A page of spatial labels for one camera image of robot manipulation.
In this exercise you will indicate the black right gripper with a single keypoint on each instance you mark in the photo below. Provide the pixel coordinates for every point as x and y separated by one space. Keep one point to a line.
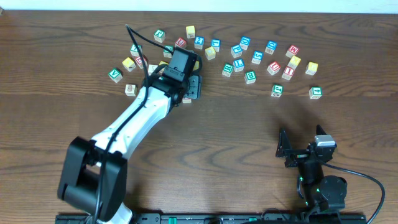
285 149

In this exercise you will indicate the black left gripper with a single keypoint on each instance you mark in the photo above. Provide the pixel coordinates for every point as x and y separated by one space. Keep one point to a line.
196 88

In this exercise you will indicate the red A block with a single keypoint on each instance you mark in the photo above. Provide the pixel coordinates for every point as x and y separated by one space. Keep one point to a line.
186 100

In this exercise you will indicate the red I block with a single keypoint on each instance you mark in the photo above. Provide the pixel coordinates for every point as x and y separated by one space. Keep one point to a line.
288 73

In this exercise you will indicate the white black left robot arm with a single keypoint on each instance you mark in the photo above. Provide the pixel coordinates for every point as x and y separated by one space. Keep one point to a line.
94 172

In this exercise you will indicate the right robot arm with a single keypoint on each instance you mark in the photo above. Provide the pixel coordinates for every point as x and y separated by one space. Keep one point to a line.
324 193

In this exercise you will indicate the yellow S block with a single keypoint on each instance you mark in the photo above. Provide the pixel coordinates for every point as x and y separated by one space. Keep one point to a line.
196 66

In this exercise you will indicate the yellow block centre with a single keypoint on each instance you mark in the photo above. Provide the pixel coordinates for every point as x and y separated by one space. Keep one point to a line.
210 53

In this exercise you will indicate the green R block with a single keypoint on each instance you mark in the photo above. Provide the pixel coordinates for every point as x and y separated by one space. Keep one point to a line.
227 70

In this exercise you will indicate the yellow O block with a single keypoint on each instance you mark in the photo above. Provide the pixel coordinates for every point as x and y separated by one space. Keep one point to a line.
163 63

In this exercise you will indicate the green Z block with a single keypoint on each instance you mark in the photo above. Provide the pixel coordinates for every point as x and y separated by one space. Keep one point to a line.
168 51

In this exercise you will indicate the blue 2 block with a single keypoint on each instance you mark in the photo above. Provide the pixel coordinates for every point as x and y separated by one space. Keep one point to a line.
199 42

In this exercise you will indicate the red U block left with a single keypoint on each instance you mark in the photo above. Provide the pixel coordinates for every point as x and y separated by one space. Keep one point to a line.
181 42

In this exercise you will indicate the red u block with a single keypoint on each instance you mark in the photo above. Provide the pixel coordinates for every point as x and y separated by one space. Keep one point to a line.
273 68
181 42

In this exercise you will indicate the blue L block upper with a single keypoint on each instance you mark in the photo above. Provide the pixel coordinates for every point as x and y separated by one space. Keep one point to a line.
216 44

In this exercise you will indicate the blue l block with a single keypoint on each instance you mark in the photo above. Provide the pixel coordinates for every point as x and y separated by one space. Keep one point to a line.
216 44
238 65

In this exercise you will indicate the plain I wooden block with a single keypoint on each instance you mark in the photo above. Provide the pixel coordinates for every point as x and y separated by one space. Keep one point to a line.
151 68

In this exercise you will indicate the blue L block lower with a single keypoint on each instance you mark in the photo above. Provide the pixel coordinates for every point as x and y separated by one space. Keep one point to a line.
238 65

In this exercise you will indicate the green 4 block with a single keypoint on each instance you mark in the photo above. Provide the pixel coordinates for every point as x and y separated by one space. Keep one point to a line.
315 92

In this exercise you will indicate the yellow block top row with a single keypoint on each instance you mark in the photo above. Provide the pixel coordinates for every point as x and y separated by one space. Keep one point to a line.
190 32

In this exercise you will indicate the blue P block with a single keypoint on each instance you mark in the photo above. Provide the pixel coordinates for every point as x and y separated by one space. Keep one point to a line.
236 51

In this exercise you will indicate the green J block lower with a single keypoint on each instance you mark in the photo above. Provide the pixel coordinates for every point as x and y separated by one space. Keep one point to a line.
277 91

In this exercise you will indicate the green j block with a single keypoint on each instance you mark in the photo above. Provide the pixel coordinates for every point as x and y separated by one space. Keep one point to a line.
159 35
277 91

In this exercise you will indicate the green B block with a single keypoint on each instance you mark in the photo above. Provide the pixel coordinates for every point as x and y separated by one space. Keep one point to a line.
250 77

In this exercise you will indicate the green J block top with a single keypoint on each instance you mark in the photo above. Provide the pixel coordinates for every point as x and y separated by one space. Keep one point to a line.
159 35

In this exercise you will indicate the red E block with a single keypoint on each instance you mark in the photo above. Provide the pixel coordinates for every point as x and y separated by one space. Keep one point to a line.
140 61

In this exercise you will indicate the blue D block left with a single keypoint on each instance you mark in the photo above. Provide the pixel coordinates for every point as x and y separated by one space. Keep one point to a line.
244 42

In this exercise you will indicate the blue d block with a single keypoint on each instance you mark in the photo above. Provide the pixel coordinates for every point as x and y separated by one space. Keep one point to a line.
270 47
244 42

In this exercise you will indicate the plain picture wooden block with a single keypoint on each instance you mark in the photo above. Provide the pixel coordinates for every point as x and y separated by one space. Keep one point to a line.
131 90

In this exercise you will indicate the blue 5 block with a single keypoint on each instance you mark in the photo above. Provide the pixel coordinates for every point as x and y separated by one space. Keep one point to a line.
257 57

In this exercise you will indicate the green 7 block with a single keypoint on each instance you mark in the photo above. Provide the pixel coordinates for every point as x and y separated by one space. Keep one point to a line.
135 49

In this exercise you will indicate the yellow G block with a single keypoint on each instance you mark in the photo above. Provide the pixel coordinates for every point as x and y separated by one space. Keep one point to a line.
311 68

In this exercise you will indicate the red U block right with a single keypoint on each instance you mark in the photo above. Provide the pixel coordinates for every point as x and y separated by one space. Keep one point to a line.
273 68

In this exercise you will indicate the yellow X block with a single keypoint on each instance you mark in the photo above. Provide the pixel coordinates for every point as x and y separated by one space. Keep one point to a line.
294 62

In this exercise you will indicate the green V block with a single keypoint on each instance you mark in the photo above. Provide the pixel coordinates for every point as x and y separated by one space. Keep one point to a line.
116 75

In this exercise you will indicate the blue D block right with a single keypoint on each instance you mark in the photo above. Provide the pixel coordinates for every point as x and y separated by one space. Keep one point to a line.
270 47

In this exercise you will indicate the red M block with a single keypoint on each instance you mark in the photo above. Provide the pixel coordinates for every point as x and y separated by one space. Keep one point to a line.
291 51

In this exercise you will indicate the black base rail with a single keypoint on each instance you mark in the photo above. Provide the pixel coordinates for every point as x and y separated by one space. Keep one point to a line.
155 218

